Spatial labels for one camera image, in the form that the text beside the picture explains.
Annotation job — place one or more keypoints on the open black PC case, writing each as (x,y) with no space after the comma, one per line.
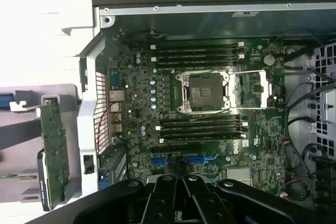
(183,24)

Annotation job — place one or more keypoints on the green motherboard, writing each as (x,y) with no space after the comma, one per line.
(141,90)

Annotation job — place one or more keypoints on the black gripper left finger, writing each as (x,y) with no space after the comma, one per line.
(162,200)

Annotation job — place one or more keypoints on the coin cell battery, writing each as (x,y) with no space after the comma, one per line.
(269,59)

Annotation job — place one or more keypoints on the black RAM slot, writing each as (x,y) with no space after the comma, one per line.
(195,46)
(195,51)
(199,131)
(195,57)
(199,125)
(199,118)
(195,63)

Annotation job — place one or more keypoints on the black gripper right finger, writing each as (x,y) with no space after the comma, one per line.
(202,200)

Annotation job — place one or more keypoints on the silver socket cover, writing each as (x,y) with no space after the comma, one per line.
(263,87)

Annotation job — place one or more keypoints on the CPU socket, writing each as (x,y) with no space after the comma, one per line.
(204,93)

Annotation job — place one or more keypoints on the long black expansion slot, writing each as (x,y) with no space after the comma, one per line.
(176,147)

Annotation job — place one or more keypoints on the blue expansion slot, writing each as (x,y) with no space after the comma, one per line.
(195,159)

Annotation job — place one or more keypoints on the hard disk with blue caddy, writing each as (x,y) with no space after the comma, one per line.
(6,97)

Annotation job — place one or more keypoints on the silver chipset heatsink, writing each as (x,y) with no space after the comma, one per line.
(237,174)

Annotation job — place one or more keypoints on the grey parts rack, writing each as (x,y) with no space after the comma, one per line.
(15,161)

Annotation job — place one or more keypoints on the perforated silver drive cage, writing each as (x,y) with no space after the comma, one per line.
(325,98)

